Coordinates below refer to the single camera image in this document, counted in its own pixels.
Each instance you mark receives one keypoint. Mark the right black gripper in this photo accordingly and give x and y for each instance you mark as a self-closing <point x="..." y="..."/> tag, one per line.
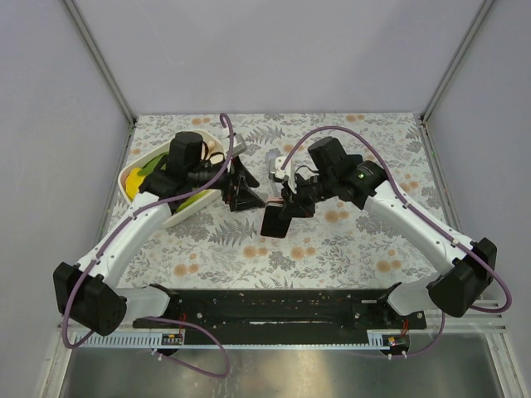
<point x="299" y="198"/>

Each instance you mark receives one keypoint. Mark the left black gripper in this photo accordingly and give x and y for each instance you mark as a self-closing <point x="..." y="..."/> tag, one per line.
<point x="234" y="187"/>

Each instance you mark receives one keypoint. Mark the phone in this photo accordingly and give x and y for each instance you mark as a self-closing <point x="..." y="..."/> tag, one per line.
<point x="273" y="225"/>

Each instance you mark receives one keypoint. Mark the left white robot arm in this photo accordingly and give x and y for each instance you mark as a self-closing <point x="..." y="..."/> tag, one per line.
<point x="170" y="184"/>

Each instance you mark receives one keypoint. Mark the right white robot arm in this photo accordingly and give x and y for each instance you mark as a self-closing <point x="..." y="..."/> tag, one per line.
<point x="464" y="267"/>

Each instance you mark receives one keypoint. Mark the green bok choy toy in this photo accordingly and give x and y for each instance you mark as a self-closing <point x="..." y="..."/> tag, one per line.
<point x="191" y="200"/>

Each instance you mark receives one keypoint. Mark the cream oval plastic tray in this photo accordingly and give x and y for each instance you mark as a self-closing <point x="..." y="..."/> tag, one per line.
<point x="163" y="148"/>

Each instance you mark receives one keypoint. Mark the beige mushroom toy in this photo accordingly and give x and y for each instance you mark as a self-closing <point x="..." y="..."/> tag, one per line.
<point x="211" y="149"/>

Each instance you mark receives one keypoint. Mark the floral patterned table mat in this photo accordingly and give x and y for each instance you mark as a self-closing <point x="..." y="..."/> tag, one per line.
<point x="340" y="247"/>

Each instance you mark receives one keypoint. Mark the green leaf toy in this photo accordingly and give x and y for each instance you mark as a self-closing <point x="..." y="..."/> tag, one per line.
<point x="153" y="165"/>

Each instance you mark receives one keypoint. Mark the yellow cabbage toy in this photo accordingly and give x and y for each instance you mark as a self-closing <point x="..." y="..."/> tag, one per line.
<point x="133" y="182"/>

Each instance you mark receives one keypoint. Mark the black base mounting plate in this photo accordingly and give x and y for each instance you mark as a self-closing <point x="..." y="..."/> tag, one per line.
<point x="285" y="317"/>

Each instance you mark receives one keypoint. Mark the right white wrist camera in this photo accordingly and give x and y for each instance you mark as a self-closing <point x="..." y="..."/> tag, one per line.
<point x="287" y="172"/>

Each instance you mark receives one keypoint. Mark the aluminium frame rail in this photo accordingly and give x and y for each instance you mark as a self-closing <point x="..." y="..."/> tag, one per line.
<point x="91" y="45"/>

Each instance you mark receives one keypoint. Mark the white slotted cable duct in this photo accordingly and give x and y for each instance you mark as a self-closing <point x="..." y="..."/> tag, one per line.
<point x="150" y="340"/>

